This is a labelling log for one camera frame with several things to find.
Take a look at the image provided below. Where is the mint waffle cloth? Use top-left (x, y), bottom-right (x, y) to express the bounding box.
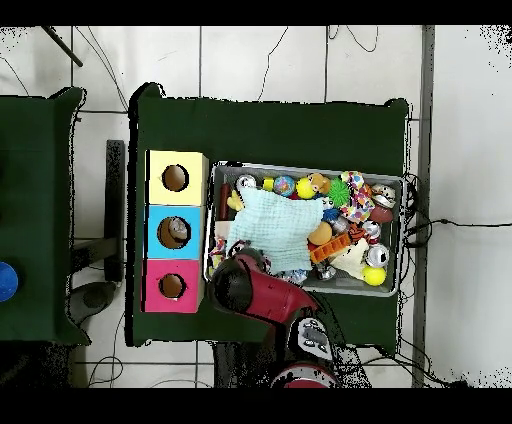
top-left (225, 185), bottom-right (326, 275)

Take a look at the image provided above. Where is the clear plastic bottle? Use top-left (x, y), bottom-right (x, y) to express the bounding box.
top-left (167, 217), bottom-right (191, 241)

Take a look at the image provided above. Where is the orange plastic block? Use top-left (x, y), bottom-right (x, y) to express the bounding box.
top-left (308, 232), bottom-right (353, 265)

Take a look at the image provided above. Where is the metal mesh bin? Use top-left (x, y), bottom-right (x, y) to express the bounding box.
top-left (202, 160), bottom-right (405, 298)

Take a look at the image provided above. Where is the wooden three-hole box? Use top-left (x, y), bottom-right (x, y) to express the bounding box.
top-left (141, 149), bottom-right (210, 314)

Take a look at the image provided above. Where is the silver drink can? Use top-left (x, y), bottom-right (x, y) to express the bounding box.
top-left (235, 174), bottom-right (258, 193)
top-left (364, 242), bottom-right (391, 269)

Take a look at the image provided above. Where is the globe print ball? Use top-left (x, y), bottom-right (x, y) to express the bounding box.
top-left (273, 174), bottom-right (296, 198)

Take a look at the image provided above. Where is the plain yellow ball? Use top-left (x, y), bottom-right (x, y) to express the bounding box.
top-left (361, 264), bottom-right (388, 288)
top-left (294, 176), bottom-right (318, 200)

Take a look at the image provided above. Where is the brown teddy bear plush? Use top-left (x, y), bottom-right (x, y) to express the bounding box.
top-left (307, 172), bottom-right (333, 196)

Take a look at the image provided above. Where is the dark green tablecloth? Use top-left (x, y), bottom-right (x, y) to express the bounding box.
top-left (125, 82), bottom-right (410, 348)

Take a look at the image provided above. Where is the green spiky ball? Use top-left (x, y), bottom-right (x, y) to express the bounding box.
top-left (326, 177), bottom-right (351, 208)

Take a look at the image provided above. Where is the polka-dot colourful cloth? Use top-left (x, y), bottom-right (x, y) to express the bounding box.
top-left (338, 170), bottom-right (376, 224)

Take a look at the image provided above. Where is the black upright stand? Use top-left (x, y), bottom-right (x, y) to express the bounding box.
top-left (104, 139), bottom-right (126, 283)

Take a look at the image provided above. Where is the grey rounded base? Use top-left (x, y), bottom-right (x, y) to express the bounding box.
top-left (65, 280), bottom-right (118, 326)

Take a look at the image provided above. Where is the black rod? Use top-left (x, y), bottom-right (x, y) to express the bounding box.
top-left (41, 25), bottom-right (84, 68)

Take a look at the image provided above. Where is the blue round object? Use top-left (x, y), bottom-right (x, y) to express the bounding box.
top-left (0, 261), bottom-right (20, 303)

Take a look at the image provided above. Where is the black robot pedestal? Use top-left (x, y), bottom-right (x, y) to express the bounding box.
top-left (211, 341), bottom-right (281, 388)

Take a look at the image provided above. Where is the black cable with plug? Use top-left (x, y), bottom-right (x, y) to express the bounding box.
top-left (403, 217), bottom-right (512, 247)

